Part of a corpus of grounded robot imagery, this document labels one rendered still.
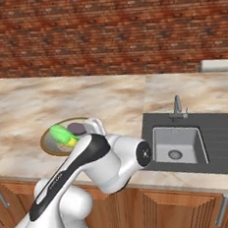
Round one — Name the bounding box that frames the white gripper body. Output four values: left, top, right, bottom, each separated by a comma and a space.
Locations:
83, 116, 108, 138

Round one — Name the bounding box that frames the dark purple eggplant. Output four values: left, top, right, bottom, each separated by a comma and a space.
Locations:
66, 121, 88, 139

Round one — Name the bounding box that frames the green and yellow corn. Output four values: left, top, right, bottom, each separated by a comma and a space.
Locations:
48, 122, 82, 150

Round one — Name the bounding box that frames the dark grey sink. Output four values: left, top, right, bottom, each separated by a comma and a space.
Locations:
138, 104, 228, 186

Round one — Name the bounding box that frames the grey metal tap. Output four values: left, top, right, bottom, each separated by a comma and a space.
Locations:
165, 93, 191, 122

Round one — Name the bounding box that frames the white paper towel roll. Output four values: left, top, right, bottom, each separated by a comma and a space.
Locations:
198, 57, 228, 75

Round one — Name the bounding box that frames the grey metal cupboard handle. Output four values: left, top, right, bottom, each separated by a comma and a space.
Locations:
0, 180, 12, 210
211, 193, 228, 228

